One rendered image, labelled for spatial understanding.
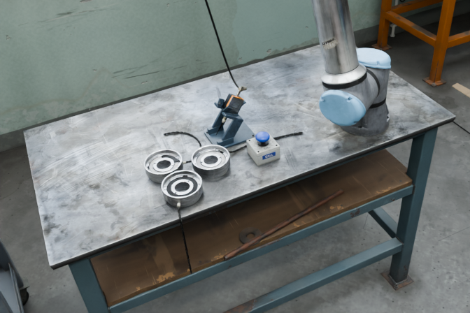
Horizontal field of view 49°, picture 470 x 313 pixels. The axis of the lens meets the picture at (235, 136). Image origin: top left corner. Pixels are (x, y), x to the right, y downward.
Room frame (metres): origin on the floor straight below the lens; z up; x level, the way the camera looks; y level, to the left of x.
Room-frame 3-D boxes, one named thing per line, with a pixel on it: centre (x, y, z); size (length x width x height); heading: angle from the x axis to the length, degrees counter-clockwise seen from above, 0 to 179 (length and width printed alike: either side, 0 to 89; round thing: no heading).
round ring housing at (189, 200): (0.99, 0.15, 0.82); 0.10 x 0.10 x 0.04
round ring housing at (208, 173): (1.09, 0.07, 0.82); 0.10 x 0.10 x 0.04
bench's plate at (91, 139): (1.29, 0.00, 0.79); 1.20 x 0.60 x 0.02; 111
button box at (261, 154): (1.12, -0.08, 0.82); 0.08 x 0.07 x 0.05; 111
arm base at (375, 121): (1.24, -0.39, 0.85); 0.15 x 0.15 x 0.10
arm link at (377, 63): (1.23, -0.38, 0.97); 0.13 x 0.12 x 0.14; 144
